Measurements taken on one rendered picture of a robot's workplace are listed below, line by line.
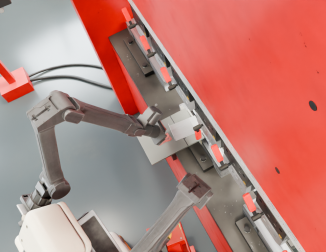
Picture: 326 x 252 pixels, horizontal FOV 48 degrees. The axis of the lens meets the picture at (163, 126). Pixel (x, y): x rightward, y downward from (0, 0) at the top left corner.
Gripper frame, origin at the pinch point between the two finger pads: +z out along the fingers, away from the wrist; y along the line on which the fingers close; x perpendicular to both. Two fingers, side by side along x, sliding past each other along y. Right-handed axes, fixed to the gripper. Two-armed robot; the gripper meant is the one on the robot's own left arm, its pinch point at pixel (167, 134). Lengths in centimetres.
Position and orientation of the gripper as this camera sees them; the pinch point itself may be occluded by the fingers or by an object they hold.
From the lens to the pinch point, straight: 165.6
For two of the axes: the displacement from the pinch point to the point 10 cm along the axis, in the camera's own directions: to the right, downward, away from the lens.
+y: -4.5, -7.4, 4.9
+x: -6.8, 6.4, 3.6
